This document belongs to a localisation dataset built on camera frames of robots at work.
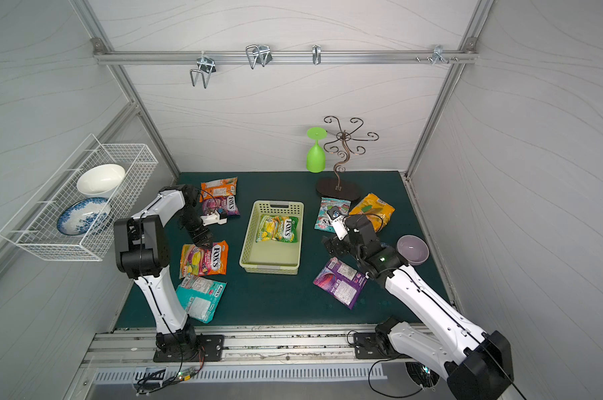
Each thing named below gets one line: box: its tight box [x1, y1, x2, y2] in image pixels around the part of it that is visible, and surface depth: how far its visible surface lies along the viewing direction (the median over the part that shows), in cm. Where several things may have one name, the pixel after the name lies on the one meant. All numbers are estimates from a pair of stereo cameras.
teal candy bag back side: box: [175, 275, 228, 324], surface depth 84 cm
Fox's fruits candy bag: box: [179, 240, 230, 280], surface depth 92 cm
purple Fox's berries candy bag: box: [202, 195, 241, 216], surface depth 109 cm
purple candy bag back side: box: [312, 256, 367, 310], surface depth 87 cm
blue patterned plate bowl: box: [56, 196, 112, 236], surface depth 65 cm
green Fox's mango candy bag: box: [255, 215, 300, 244], surface depth 100 cm
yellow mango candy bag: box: [348, 192, 396, 233], surface depth 106 cm
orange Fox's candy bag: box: [199, 176, 238, 203], surface depth 114 cm
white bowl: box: [76, 163, 126, 199], surface depth 71 cm
